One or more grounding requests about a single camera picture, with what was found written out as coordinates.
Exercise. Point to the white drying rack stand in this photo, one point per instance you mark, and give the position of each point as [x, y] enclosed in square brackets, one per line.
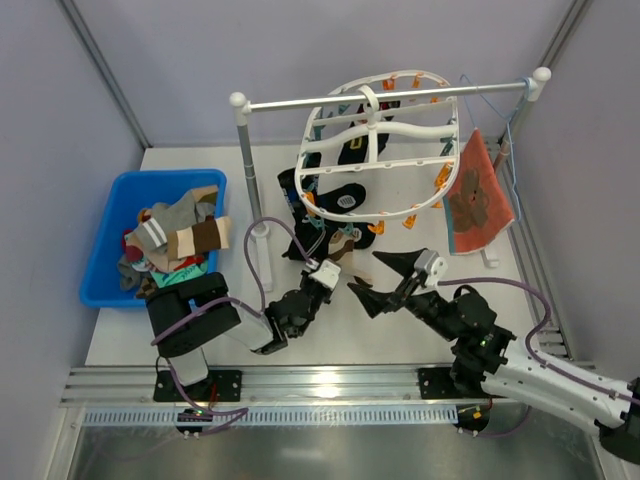
[243, 108]

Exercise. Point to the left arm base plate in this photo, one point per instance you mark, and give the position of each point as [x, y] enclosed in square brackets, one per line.
[218, 386]

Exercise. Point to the grey striped sock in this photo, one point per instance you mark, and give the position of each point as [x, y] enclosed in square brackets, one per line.
[154, 232]

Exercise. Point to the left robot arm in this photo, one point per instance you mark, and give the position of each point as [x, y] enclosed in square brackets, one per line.
[186, 316]

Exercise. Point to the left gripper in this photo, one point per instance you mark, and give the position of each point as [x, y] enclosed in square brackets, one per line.
[310, 279]

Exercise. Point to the aluminium rail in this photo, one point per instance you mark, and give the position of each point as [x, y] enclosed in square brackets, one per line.
[135, 385]

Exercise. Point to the navy christmas sock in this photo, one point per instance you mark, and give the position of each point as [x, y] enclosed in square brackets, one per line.
[355, 150]

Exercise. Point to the blue plastic bin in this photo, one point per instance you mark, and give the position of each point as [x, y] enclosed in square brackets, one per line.
[130, 193]

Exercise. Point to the blue wire hanger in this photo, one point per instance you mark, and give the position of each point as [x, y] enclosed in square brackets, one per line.
[499, 120]

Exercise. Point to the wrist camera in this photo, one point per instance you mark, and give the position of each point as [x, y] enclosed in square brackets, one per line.
[326, 273]
[429, 268]

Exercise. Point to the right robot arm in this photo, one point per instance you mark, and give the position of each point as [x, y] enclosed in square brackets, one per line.
[492, 359]

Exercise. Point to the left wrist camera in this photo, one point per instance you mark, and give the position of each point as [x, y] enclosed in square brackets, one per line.
[326, 273]

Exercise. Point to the beige brown striped sock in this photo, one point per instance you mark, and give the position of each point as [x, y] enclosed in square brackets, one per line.
[341, 249]
[210, 235]

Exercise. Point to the pile of socks in bin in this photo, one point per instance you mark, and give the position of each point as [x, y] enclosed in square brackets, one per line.
[143, 271]

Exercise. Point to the orange bear towel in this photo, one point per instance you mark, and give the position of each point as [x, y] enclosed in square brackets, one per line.
[476, 208]

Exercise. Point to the black blue sport sock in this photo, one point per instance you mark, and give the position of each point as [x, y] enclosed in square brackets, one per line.
[342, 200]
[296, 206]

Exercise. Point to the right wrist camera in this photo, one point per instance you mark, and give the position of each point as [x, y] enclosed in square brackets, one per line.
[429, 268]

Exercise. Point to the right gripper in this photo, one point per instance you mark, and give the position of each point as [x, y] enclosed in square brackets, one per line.
[401, 292]

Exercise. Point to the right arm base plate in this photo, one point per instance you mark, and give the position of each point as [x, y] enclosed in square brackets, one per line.
[435, 383]

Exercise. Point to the white oval clip hanger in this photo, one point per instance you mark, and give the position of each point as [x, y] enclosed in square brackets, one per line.
[349, 129]

